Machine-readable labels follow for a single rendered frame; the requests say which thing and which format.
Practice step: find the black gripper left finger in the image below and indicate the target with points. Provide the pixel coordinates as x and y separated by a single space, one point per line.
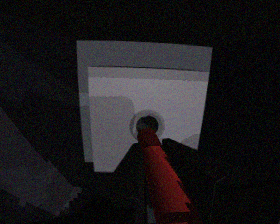
122 199

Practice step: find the grey plate with round hole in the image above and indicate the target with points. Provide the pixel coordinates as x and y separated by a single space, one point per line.
173 101

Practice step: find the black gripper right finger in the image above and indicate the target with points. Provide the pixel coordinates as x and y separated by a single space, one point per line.
222 192

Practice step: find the dark red peg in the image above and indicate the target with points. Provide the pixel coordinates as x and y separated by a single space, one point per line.
169 200

